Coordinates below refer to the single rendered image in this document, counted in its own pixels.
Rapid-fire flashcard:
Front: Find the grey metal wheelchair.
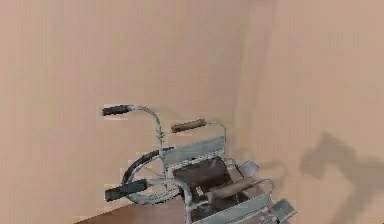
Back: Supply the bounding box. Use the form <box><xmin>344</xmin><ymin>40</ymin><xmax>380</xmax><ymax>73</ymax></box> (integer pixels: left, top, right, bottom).
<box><xmin>100</xmin><ymin>104</ymin><xmax>298</xmax><ymax>224</ymax></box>

